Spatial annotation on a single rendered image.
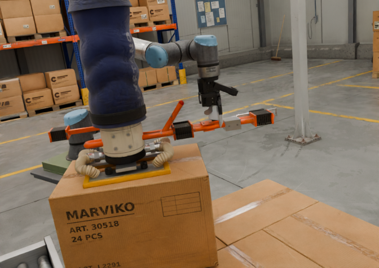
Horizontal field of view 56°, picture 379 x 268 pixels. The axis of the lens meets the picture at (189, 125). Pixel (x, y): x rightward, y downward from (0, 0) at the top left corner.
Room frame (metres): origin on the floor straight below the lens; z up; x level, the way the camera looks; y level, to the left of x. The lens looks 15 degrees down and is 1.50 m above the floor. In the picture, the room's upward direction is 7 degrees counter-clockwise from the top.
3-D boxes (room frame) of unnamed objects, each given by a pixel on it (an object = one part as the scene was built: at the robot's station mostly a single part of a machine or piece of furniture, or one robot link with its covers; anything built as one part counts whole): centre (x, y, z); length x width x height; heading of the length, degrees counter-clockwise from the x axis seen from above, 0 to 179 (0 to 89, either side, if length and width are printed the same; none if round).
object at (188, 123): (1.46, 0.03, 1.08); 0.10 x 0.08 x 0.06; 8
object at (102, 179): (1.33, 0.27, 0.98); 0.34 x 0.10 x 0.05; 98
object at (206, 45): (1.49, -0.11, 1.40); 0.10 x 0.09 x 0.12; 41
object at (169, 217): (1.43, 0.26, 0.76); 0.60 x 0.40 x 0.40; 93
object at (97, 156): (1.43, 0.28, 1.02); 0.34 x 0.25 x 0.06; 98
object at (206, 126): (1.57, 0.10, 1.08); 0.93 x 0.30 x 0.04; 98
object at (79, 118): (2.14, 0.67, 1.00); 0.17 x 0.15 x 0.18; 131
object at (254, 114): (1.50, -0.31, 1.08); 0.08 x 0.07 x 0.05; 98
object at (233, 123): (1.49, -0.18, 1.08); 0.07 x 0.07 x 0.04; 8
